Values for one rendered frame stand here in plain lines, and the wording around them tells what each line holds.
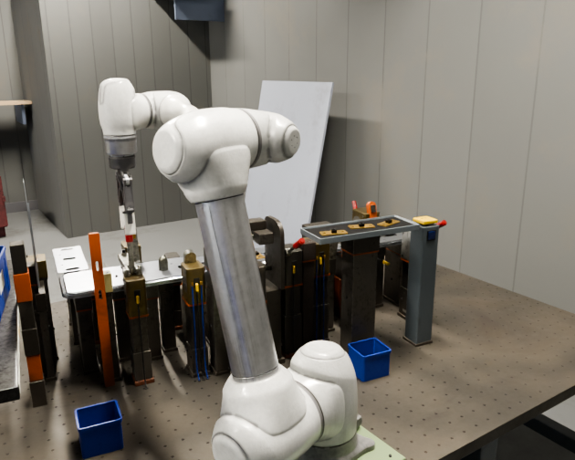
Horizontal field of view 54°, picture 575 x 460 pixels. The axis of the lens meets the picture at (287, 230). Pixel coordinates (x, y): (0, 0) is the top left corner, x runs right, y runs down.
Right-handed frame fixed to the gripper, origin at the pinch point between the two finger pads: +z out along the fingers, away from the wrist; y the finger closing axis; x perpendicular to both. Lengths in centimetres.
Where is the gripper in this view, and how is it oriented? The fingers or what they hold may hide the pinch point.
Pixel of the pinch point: (127, 222)
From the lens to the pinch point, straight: 173.8
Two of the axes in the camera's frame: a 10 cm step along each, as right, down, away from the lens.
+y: -4.2, -2.5, 8.7
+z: 0.1, 9.6, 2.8
